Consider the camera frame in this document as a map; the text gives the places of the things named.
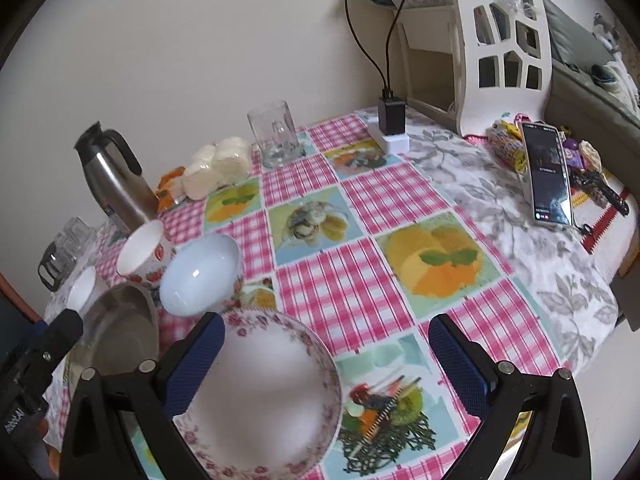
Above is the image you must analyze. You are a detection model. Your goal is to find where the small white cup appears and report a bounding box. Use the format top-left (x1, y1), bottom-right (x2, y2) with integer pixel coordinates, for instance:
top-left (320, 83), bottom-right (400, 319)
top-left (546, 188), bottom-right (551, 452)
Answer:
top-left (65, 266), bottom-right (108, 318)

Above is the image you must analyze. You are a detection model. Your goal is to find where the strawberry patterned white bowl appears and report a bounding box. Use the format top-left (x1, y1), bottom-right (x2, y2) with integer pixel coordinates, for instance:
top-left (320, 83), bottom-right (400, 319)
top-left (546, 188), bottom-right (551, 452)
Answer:
top-left (116, 219), bottom-right (177, 289)

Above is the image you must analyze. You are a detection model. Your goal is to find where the floral rimmed white plate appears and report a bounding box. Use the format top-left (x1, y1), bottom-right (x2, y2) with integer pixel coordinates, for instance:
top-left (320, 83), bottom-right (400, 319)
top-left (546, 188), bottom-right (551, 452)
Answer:
top-left (172, 309), bottom-right (342, 479)

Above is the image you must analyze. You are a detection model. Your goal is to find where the light blue ceramic bowl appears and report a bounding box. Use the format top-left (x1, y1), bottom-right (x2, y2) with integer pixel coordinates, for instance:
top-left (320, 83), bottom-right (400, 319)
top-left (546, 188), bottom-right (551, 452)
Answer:
top-left (160, 233), bottom-right (244, 318)

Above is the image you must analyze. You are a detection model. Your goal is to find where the clear glass tumbler set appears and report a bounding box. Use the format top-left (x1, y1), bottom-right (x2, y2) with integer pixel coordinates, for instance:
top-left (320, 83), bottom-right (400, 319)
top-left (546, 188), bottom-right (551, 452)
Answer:
top-left (37, 217), bottom-right (96, 292)

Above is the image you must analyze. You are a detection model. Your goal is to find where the grey floral white tablecloth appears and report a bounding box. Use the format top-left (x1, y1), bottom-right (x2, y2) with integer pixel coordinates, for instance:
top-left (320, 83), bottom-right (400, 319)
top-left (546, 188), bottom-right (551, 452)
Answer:
top-left (407, 110), bottom-right (618, 373)

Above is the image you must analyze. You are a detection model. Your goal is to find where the stainless steel thermos jug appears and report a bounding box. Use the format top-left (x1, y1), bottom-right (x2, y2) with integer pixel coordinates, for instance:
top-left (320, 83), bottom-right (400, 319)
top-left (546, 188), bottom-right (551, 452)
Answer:
top-left (74, 122), bottom-right (158, 234)

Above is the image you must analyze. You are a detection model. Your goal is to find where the orange snack packet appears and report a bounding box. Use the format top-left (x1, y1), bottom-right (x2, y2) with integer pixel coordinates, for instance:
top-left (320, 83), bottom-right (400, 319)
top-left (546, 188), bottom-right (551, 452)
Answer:
top-left (155, 166), bottom-right (186, 214)

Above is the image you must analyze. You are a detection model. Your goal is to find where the red striped woven mat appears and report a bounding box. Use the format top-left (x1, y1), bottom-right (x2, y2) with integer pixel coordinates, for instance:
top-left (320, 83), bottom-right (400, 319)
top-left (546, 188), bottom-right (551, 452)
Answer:
top-left (572, 170), bottom-right (636, 257)

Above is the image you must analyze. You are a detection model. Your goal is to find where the black keys bundle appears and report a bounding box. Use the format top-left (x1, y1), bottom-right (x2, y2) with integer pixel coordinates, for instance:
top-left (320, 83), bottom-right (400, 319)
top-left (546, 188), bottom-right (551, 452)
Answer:
top-left (568, 168), bottom-right (629, 217)

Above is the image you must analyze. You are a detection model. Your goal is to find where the smartphone with dark screen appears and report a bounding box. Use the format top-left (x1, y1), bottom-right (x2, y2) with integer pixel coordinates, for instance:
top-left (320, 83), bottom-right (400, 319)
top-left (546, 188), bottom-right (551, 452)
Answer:
top-left (520, 122), bottom-right (573, 226)

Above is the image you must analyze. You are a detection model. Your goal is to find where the pink checkered fruit tablecloth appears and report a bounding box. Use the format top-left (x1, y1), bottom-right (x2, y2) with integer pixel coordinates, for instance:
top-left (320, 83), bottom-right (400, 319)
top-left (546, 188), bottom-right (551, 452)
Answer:
top-left (41, 105), bottom-right (569, 480)

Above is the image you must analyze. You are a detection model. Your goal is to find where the bag of white buns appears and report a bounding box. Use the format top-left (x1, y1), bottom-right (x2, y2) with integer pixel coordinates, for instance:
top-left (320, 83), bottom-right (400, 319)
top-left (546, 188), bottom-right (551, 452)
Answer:
top-left (181, 136), bottom-right (253, 200)

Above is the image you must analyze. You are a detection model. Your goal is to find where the colourful candy packet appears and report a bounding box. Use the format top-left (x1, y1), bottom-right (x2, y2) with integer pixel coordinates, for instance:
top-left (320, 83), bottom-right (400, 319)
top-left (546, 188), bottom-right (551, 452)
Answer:
top-left (488, 119), bottom-right (527, 174)

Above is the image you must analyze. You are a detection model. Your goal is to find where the white power strip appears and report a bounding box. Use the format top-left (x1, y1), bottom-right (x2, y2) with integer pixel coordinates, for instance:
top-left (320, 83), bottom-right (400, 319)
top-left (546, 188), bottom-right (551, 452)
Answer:
top-left (367, 122), bottom-right (410, 155)

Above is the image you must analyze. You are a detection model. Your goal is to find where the clear glass mug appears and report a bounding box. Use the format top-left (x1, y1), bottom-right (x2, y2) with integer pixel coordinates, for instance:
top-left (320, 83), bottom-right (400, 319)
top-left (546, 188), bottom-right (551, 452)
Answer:
top-left (247, 101), bottom-right (302, 169)

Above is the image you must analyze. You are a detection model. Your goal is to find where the grey sofa with cushions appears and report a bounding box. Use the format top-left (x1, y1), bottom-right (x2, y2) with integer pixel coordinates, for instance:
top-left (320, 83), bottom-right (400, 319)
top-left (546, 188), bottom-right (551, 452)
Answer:
top-left (542, 0), bottom-right (639, 186)

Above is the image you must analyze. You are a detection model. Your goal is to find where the black power adapter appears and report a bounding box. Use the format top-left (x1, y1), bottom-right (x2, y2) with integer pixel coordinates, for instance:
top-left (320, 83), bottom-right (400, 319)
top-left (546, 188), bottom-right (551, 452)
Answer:
top-left (378, 89), bottom-right (406, 136)

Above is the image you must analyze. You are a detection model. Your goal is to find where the white lattice shelf unit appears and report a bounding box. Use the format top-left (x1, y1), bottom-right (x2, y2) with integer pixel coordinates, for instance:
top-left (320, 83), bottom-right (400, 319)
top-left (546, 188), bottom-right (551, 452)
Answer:
top-left (371, 0), bottom-right (552, 136)

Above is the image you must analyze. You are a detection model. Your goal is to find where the black charger cable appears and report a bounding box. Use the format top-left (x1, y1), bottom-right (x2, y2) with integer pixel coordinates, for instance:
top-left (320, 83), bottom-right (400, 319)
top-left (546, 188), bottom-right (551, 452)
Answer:
top-left (342, 0), bottom-right (421, 99)

